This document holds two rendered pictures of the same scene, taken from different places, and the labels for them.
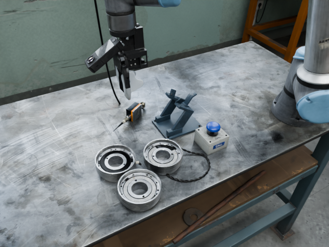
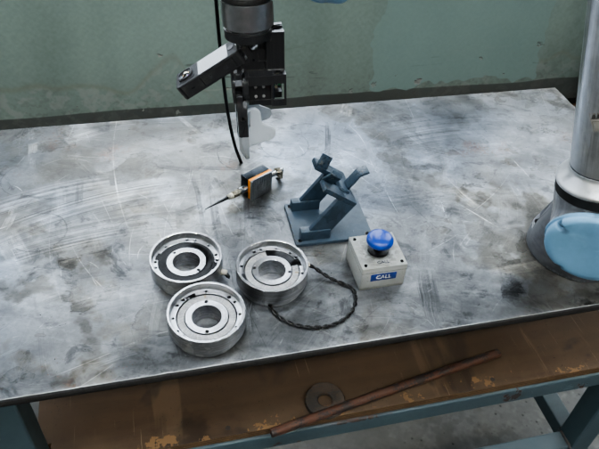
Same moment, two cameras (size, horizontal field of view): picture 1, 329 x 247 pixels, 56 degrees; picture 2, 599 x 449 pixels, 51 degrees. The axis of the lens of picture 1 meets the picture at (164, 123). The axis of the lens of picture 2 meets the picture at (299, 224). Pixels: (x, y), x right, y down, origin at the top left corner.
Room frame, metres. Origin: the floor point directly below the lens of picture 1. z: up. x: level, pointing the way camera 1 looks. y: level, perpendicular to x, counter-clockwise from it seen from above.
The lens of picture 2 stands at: (-0.03, -0.20, 1.50)
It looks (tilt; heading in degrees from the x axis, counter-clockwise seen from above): 42 degrees down; 15
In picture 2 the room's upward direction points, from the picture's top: 5 degrees clockwise
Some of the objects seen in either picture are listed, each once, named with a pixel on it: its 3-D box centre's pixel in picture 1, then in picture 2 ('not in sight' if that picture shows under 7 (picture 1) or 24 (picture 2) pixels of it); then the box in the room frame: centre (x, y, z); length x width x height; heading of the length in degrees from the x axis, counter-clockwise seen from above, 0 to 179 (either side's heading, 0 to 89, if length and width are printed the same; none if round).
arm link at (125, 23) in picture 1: (121, 19); (247, 12); (0.79, 0.13, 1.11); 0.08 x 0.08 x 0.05
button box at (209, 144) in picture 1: (213, 137); (379, 259); (0.66, -0.14, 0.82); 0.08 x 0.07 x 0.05; 122
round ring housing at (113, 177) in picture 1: (115, 163); (186, 265); (0.54, 0.12, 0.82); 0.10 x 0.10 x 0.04
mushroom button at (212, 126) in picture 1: (212, 131); (378, 248); (0.65, -0.14, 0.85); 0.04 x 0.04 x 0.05
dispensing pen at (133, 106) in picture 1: (129, 115); (244, 187); (0.74, 0.11, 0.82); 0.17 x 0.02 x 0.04; 151
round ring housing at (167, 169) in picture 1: (162, 157); (271, 273); (0.57, 0.00, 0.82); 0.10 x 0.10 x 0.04
